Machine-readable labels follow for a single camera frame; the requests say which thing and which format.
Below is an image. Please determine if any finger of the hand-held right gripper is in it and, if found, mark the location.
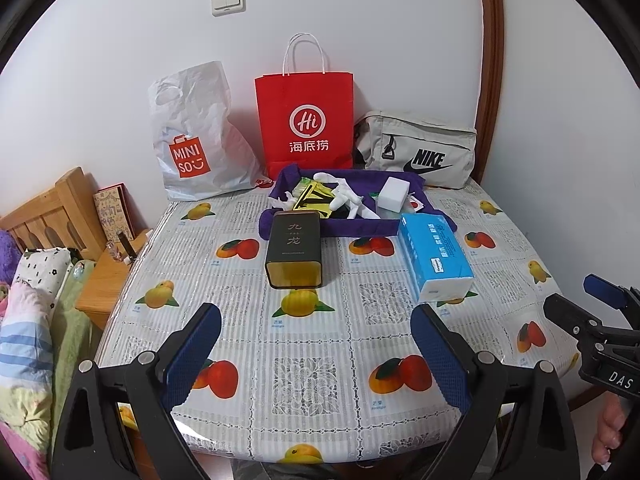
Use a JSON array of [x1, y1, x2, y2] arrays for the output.
[[583, 274, 640, 311], [543, 293, 608, 356]]

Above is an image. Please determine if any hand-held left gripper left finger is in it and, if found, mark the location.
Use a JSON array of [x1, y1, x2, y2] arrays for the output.
[[50, 302, 223, 480]]

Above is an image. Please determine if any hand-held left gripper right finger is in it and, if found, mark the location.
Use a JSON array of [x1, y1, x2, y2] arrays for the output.
[[410, 304, 581, 480]]

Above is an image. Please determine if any purple towel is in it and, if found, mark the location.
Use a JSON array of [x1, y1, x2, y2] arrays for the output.
[[258, 164, 458, 242]]

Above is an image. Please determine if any white square box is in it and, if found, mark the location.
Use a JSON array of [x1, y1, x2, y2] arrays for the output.
[[377, 176, 413, 212]]

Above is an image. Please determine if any person's right hand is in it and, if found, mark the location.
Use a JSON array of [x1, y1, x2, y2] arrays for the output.
[[592, 395, 640, 466]]

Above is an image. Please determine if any blue tissue pack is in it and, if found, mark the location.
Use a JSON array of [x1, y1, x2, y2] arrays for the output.
[[397, 212, 475, 305]]

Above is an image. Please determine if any wooden nightstand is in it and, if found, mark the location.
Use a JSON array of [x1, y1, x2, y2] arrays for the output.
[[75, 230, 153, 331]]

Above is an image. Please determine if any fruit print tablecloth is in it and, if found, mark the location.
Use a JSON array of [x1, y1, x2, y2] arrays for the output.
[[95, 180, 581, 466]]

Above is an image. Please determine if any light green bed sheet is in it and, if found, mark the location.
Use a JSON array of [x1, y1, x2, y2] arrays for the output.
[[50, 260, 101, 411]]

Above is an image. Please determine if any small brown bottle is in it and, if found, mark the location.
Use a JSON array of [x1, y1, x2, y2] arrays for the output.
[[116, 230, 137, 264]]

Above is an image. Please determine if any black tin box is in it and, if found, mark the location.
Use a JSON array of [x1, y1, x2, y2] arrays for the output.
[[264, 211, 323, 290]]

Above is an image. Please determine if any patterned book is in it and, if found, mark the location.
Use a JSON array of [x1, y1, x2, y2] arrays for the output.
[[93, 183, 136, 243]]

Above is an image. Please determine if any pastel striped quilt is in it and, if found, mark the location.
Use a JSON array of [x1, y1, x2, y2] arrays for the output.
[[0, 280, 56, 480]]

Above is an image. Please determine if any white dotted pillow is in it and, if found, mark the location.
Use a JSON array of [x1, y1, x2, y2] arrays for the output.
[[10, 247, 76, 321]]

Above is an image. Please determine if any wooden headboard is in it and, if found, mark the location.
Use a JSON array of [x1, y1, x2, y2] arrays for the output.
[[0, 166, 108, 261]]

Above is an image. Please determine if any purple plush toy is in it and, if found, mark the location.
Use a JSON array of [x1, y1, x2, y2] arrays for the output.
[[0, 230, 23, 286]]

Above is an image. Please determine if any beige waist bag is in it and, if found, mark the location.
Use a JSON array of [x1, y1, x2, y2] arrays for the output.
[[354, 111, 477, 190]]

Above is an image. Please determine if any white plastic shopping bag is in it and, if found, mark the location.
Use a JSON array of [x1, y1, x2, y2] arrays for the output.
[[147, 61, 263, 202]]

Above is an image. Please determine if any red paper bag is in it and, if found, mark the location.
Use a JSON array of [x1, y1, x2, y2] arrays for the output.
[[255, 33, 355, 180]]

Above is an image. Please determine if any wooden door frame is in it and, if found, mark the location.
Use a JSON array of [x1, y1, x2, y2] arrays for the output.
[[475, 0, 505, 186]]

